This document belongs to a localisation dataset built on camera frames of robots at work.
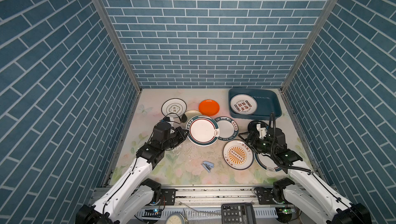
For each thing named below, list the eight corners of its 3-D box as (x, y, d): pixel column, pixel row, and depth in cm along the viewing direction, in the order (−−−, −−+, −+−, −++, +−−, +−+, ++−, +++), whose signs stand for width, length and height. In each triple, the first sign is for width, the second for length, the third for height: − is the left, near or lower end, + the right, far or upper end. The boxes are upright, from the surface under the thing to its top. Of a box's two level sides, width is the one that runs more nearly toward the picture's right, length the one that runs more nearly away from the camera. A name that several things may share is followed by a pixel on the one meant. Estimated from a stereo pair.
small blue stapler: (200, 165, 85) (200, 164, 84) (205, 159, 88) (205, 158, 86) (209, 172, 83) (209, 171, 81) (213, 166, 85) (214, 164, 84)
